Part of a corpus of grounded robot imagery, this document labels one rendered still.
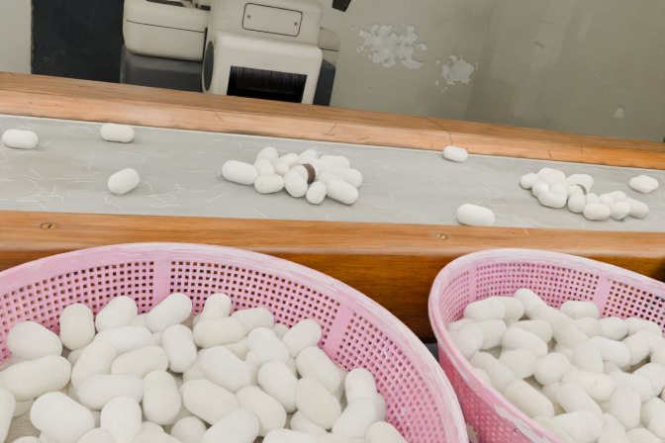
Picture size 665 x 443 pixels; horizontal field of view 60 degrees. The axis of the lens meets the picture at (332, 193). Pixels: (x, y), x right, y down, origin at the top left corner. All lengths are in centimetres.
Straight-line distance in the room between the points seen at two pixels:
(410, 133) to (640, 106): 165
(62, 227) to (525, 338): 33
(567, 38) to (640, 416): 238
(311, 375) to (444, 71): 282
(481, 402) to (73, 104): 58
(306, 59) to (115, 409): 100
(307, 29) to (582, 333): 95
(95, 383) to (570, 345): 32
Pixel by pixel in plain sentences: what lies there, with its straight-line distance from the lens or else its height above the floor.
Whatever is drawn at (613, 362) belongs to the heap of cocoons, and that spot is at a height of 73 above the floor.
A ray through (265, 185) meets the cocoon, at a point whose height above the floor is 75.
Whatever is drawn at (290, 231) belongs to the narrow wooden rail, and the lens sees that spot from 45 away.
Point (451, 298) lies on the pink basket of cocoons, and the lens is 45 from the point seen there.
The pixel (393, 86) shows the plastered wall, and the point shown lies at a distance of 299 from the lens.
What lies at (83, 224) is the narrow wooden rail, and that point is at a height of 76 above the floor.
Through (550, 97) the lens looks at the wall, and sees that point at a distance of 275.
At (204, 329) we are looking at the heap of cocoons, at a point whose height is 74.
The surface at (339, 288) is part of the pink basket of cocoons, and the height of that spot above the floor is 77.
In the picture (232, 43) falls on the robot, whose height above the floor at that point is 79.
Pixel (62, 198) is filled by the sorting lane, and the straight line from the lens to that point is 54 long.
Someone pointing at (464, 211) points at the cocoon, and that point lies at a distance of 61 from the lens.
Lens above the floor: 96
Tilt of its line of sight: 21 degrees down
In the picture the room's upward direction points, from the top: 11 degrees clockwise
